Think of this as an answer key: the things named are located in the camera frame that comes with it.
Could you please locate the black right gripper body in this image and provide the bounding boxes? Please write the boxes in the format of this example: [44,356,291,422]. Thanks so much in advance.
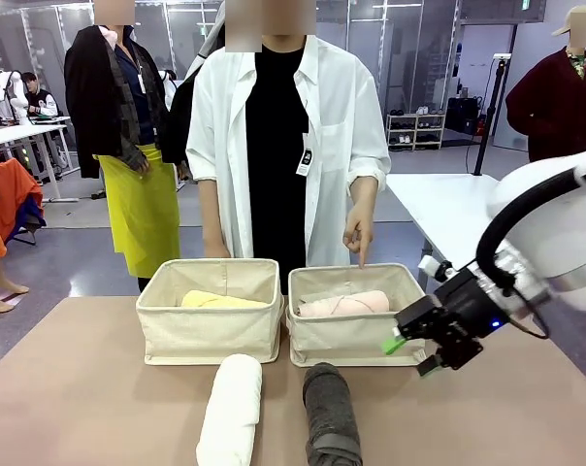
[394,267,506,372]

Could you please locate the pink towel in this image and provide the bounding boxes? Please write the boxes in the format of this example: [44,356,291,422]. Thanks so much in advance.
[297,289,390,319]

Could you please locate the yellow towel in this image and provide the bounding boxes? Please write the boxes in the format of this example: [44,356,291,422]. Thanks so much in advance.
[180,289,270,310]

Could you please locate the person's left forearm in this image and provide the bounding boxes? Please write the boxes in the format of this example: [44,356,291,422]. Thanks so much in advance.
[347,177,379,212]

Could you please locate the person's right forearm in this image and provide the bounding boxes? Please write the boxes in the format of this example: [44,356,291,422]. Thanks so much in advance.
[198,179,231,250]

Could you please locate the person's left hand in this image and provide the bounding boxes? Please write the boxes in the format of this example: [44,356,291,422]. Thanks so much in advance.
[342,206,375,271]

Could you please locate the beige fabric basket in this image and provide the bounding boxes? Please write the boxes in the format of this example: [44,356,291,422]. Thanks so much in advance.
[135,257,284,366]
[285,263,428,368]

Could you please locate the dark grey rolled towel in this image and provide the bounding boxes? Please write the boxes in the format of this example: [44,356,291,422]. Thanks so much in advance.
[302,361,364,466]

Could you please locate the white rolled towel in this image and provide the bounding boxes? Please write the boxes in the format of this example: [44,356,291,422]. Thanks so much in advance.
[195,353,264,466]

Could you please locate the black tripod stand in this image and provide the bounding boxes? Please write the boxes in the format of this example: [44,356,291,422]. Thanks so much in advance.
[472,54,512,177]

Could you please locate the white shoe rack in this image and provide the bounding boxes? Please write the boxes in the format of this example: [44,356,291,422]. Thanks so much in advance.
[385,112,447,151]

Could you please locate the black equipment cases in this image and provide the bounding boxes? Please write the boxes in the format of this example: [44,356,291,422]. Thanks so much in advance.
[446,95,484,135]

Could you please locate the black and white badge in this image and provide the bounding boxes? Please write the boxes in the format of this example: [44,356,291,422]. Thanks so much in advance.
[295,145,315,178]

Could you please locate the person in white shirt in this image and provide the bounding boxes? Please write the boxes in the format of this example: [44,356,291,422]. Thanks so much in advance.
[185,0,391,295]

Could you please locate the beige cap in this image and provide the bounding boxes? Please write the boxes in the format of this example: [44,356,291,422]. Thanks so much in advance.
[551,4,586,38]

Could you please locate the bare mannequin feet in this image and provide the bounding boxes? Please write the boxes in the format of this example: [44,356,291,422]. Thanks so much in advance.
[0,265,31,315]

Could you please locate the orange cloth on chair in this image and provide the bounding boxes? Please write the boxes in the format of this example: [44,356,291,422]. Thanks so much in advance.
[0,157,47,243]

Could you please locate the white workbench table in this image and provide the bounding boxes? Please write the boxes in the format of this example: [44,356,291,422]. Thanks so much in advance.
[0,116,80,203]

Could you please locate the seated person in varsity jacket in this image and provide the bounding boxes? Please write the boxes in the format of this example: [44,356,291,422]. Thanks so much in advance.
[20,71,60,119]

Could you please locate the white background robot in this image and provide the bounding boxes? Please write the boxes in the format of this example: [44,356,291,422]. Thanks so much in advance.
[0,70,27,117]

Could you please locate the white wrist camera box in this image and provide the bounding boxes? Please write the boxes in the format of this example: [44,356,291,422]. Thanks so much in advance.
[417,255,454,283]

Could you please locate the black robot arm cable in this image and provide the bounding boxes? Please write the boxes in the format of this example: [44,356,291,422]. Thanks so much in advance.
[475,167,579,288]

